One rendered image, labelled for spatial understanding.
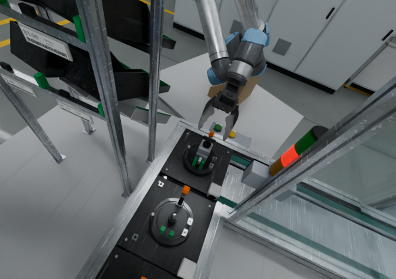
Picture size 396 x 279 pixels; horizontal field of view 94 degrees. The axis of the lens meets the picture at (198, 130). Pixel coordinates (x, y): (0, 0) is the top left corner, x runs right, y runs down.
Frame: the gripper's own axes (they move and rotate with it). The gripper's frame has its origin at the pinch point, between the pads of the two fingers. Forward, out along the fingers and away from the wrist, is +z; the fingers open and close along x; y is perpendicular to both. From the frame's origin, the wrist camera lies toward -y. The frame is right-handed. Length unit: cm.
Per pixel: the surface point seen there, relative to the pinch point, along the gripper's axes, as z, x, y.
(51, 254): 54, 30, -12
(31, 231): 52, 40, -11
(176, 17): -142, 148, 287
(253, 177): 4.9, -14.5, -13.1
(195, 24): -142, 109, 286
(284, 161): -2.8, -16.9, -20.1
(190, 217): 27.7, -5.0, -3.9
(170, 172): 20.7, 8.2, 6.3
